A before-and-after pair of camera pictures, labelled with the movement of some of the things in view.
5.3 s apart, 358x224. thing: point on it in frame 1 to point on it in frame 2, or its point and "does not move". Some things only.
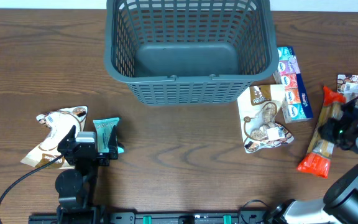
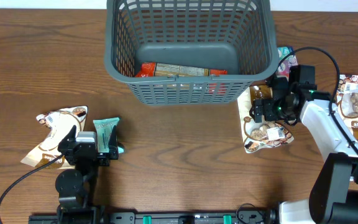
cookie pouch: [353, 86] does not move
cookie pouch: [258, 107] does not move
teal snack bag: [104, 127] does not move
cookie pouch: [59, 122] does not move
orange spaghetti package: [317, 158] to [160, 69]
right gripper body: [337, 130] to [273, 109]
